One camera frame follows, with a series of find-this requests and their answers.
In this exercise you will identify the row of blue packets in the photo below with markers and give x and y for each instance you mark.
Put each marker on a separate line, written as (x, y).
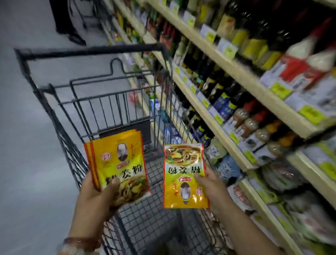
(170, 131)

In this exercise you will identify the yellow vegetable food packet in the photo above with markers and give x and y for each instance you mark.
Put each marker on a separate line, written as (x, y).
(123, 163)
(183, 178)
(88, 163)

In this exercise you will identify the row of dark sauce bottles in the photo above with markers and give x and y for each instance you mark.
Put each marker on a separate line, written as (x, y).
(215, 89)

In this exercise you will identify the row of yellow price tags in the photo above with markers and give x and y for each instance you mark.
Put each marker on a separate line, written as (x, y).
(233, 137)

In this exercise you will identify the person's left hand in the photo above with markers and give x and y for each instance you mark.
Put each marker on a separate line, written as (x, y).
(94, 210)

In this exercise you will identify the pale green pouch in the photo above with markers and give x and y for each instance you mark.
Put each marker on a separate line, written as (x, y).
(216, 151)

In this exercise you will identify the rows of assorted seasoning packets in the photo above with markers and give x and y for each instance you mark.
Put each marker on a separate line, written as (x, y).
(304, 210)

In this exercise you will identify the person's right forearm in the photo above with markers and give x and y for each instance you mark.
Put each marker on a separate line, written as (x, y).
(246, 231)

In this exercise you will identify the blue white pouch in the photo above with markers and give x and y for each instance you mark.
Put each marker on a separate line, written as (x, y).
(228, 169)

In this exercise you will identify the black plastic cart flap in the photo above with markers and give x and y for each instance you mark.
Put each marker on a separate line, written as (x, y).
(146, 131)

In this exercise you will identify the wooden store shelving with goods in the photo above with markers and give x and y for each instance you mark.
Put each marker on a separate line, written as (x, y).
(252, 86)

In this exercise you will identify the person's right hand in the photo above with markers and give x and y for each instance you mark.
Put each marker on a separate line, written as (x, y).
(216, 189)

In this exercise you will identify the row of small dark bottles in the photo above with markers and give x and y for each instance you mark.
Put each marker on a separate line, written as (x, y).
(197, 126)

